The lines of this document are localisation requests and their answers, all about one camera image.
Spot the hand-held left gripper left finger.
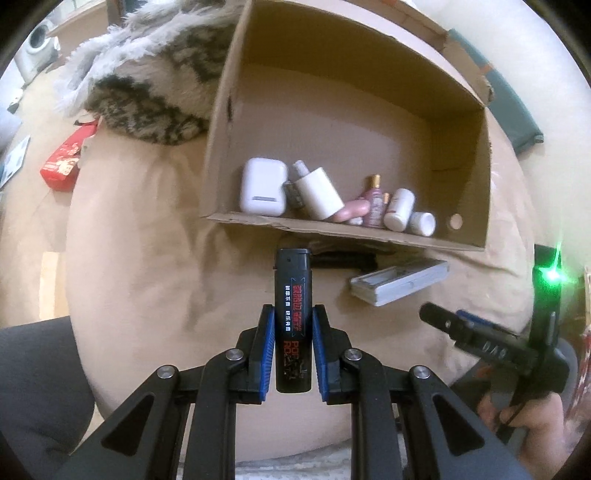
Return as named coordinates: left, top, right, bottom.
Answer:
left=53, top=304, right=278, bottom=480

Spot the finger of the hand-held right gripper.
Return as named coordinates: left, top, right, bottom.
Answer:
left=419, top=302, right=468, bottom=344
left=455, top=309, right=519, bottom=336

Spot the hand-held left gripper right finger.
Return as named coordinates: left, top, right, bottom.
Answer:
left=311, top=304, right=539, bottom=480

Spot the black lighter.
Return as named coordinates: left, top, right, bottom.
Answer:
left=273, top=248, right=312, bottom=394

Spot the white pink-label bottle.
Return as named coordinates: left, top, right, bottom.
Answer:
left=383, top=188, right=415, bottom=232

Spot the pink perfume bottle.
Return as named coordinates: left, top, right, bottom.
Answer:
left=362, top=187, right=387, bottom=228

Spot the dark grey small cylinder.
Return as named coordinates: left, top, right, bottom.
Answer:
left=283, top=181, right=304, bottom=209

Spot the white spray bottle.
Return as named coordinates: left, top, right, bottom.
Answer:
left=292, top=159, right=345, bottom=221

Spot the white earbuds case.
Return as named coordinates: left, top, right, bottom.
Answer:
left=239, top=158, right=289, bottom=216

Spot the brown cardboard box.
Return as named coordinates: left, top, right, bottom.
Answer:
left=198, top=0, right=495, bottom=252

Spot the person's right hand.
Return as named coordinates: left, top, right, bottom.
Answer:
left=478, top=383, right=566, bottom=462

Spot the grey flat plastic case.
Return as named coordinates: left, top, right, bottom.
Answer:
left=349, top=258, right=450, bottom=306

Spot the small white jar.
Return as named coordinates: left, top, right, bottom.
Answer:
left=409, top=211, right=437, bottom=237

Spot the black slim object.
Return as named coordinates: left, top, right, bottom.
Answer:
left=311, top=251, right=380, bottom=271

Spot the pink hairbrush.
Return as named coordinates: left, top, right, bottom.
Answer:
left=333, top=198, right=370, bottom=226

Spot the teal mat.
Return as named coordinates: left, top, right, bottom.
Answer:
left=445, top=28, right=544, bottom=158

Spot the dark grey cloth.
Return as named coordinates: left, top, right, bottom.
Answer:
left=0, top=316, right=96, bottom=480

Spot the red packet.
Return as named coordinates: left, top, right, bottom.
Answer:
left=40, top=119, right=100, bottom=192

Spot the patterned fur blanket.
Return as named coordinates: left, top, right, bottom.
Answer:
left=54, top=0, right=242, bottom=147

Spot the white printed booklet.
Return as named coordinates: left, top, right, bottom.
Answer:
left=0, top=135, right=31, bottom=188

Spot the white washing machine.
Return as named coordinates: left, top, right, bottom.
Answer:
left=16, top=21, right=62, bottom=77

